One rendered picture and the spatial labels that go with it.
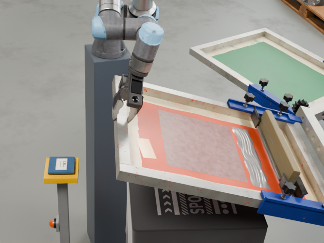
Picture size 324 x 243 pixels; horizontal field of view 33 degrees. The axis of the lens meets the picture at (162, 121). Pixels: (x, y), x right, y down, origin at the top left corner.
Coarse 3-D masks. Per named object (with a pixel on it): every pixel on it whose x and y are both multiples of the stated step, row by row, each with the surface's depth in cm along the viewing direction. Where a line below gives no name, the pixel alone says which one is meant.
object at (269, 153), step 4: (256, 128) 214; (260, 128) 213; (260, 132) 210; (260, 136) 209; (264, 136) 209; (264, 140) 206; (264, 144) 204; (268, 148) 202; (268, 152) 200; (272, 156) 198; (272, 160) 196; (272, 164) 195; (276, 164) 195; (276, 168) 192; (276, 172) 191; (280, 176) 189; (280, 180) 188
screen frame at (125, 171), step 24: (168, 96) 213; (192, 96) 217; (120, 120) 185; (120, 144) 173; (120, 168) 163; (144, 168) 167; (312, 168) 202; (192, 192) 170; (216, 192) 171; (240, 192) 174
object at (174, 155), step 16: (160, 144) 187; (176, 144) 191; (192, 144) 194; (144, 160) 176; (160, 160) 179; (176, 160) 183; (192, 160) 186; (208, 160) 189; (224, 160) 193; (240, 160) 196; (192, 176) 178; (208, 176) 181; (224, 176) 184; (240, 176) 188; (272, 176) 195
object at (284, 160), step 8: (264, 112) 214; (264, 120) 212; (272, 120) 208; (264, 128) 210; (272, 128) 204; (272, 136) 202; (280, 136) 199; (272, 144) 201; (280, 144) 195; (272, 152) 200; (280, 152) 194; (288, 152) 191; (280, 160) 193; (288, 160) 187; (280, 168) 191; (288, 168) 186; (296, 168) 184; (288, 176) 185; (296, 176) 184
